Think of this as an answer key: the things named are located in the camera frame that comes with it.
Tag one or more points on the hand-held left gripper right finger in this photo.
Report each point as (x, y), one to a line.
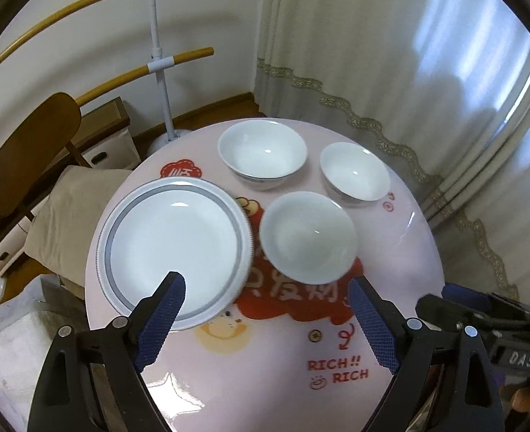
(373, 324)

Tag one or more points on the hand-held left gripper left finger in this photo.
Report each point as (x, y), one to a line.
(161, 319)

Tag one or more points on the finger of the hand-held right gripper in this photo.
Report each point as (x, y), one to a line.
(438, 312)
(472, 299)

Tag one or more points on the white plate grey rim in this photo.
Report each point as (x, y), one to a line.
(170, 243)

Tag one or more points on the small white bowl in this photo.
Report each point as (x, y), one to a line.
(355, 173)
(307, 238)

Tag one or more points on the large white bowl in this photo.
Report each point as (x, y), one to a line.
(262, 153)

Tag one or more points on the round pink table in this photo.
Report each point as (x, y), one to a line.
(292, 346)

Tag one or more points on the beige curtain with lace band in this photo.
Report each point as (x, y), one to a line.
(508, 216)
(359, 31)

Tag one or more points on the beige chair cushion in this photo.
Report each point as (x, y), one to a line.
(67, 216)

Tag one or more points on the white quilted pad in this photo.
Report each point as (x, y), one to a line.
(8, 351)

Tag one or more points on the brown wooden chair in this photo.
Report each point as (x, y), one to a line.
(26, 157)

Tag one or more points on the dark wooden framed panel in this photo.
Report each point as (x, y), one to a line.
(112, 112)

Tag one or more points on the white barre stand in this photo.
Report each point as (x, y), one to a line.
(162, 90)

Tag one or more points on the long wooden barre bar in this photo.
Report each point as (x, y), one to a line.
(67, 6)

